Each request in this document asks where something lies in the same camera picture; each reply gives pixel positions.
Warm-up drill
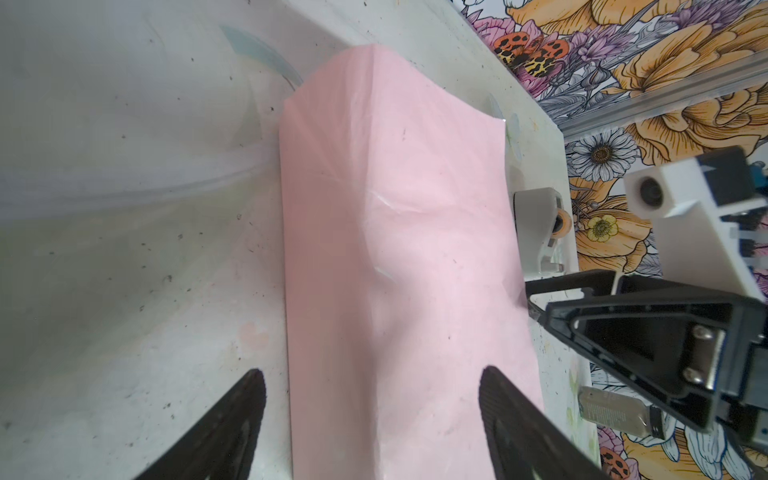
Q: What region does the grey tape dispenser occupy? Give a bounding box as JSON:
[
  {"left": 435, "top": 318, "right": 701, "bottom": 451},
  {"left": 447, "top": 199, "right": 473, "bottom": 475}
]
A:
[{"left": 512, "top": 187, "right": 572, "bottom": 281}]

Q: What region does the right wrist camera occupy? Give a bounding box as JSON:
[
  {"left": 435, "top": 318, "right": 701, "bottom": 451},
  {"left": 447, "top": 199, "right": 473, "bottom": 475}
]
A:
[{"left": 623, "top": 147, "right": 767, "bottom": 301}]

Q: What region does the purple wrapping paper sheet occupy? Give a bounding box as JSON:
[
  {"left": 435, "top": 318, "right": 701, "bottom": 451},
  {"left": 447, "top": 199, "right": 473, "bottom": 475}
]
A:
[{"left": 279, "top": 45, "right": 543, "bottom": 479}]

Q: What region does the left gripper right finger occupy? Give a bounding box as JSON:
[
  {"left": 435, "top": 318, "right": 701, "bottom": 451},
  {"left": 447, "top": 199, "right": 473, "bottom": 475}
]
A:
[{"left": 478, "top": 365, "right": 607, "bottom": 480}]

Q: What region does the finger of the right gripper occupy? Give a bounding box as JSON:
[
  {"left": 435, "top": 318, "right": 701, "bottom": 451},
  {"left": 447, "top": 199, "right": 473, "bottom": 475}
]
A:
[{"left": 525, "top": 270, "right": 617, "bottom": 312}]

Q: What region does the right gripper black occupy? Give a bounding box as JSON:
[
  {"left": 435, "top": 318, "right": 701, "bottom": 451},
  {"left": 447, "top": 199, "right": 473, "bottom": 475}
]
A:
[{"left": 536, "top": 281, "right": 767, "bottom": 453}]

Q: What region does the clear jar dark lid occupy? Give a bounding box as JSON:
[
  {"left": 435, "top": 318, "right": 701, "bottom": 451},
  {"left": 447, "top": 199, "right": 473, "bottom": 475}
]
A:
[{"left": 578, "top": 386, "right": 665, "bottom": 438}]

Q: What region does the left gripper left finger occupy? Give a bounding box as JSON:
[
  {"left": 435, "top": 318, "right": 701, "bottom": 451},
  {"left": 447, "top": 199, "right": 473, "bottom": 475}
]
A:
[{"left": 137, "top": 369, "right": 267, "bottom": 480}]

